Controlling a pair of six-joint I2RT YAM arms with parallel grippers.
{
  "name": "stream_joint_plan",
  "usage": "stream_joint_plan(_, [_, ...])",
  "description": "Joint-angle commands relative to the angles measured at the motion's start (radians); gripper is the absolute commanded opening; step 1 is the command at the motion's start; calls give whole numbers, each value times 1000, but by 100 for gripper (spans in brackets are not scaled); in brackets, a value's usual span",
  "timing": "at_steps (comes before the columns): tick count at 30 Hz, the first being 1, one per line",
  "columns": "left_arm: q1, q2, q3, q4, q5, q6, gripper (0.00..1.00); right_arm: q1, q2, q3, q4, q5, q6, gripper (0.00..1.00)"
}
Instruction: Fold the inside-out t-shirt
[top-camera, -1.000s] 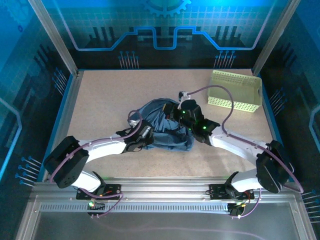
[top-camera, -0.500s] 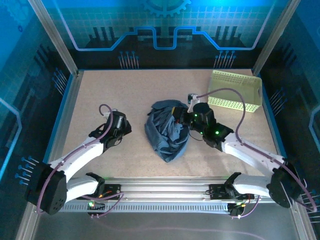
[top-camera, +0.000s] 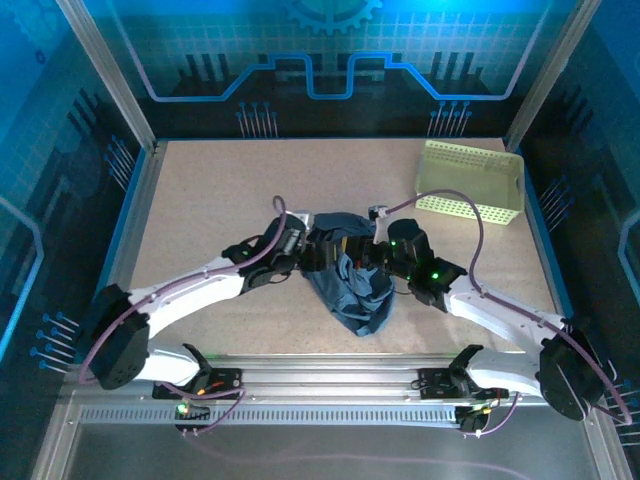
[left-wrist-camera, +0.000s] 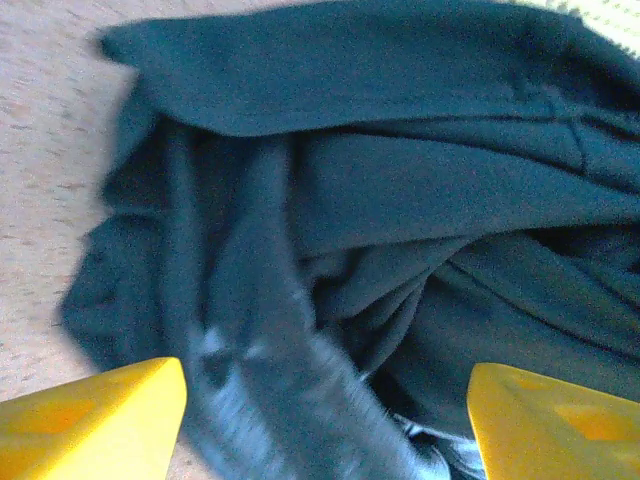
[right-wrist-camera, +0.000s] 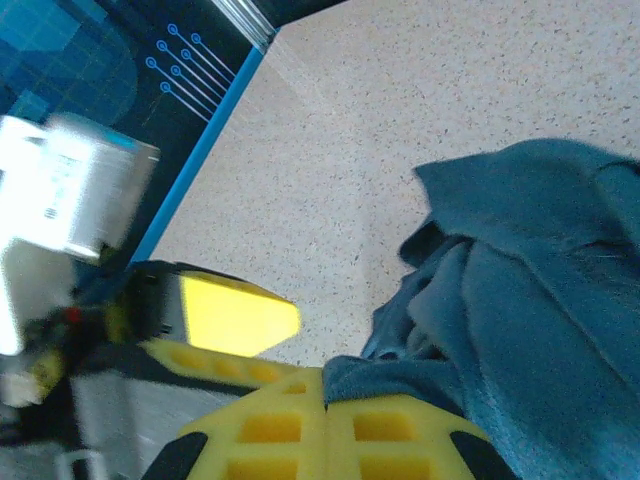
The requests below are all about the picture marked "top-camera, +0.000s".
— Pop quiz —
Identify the grey metal plate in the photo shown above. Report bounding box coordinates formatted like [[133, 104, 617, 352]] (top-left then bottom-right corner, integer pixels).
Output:
[[64, 404, 601, 480]]

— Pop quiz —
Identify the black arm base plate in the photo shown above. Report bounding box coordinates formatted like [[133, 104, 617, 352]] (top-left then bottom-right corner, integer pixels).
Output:
[[152, 367, 244, 401], [417, 367, 509, 401]]

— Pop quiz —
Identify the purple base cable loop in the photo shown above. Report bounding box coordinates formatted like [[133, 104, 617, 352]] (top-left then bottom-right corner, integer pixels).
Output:
[[159, 382, 249, 436], [462, 392, 524, 439]]

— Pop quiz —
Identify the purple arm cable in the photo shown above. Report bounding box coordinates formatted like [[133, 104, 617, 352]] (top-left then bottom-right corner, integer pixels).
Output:
[[382, 188, 634, 426], [77, 195, 289, 386]]

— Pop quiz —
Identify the small black controller board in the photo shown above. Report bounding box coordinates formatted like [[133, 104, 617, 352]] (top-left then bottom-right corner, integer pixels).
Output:
[[173, 402, 212, 432], [455, 404, 490, 437]]

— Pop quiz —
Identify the aluminium frame post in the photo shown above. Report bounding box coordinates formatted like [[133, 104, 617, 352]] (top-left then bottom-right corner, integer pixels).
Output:
[[54, 0, 161, 151], [503, 0, 599, 151]]

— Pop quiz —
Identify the blue t-shirt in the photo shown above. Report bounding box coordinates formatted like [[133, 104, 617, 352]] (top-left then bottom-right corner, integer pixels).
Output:
[[299, 212, 396, 337]]

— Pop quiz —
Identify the aluminium frame rail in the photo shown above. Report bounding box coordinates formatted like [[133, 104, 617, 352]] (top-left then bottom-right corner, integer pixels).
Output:
[[62, 352, 599, 407]]

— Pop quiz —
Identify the aluminium side rail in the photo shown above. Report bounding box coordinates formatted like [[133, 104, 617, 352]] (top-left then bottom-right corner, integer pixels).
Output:
[[82, 142, 169, 364]]

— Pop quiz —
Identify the pale green perforated basket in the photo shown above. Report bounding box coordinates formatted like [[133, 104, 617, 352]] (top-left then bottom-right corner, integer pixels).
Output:
[[413, 139, 526, 227]]

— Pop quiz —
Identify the slotted grey cable duct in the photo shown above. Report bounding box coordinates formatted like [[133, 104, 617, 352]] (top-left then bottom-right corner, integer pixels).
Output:
[[79, 403, 464, 427]]

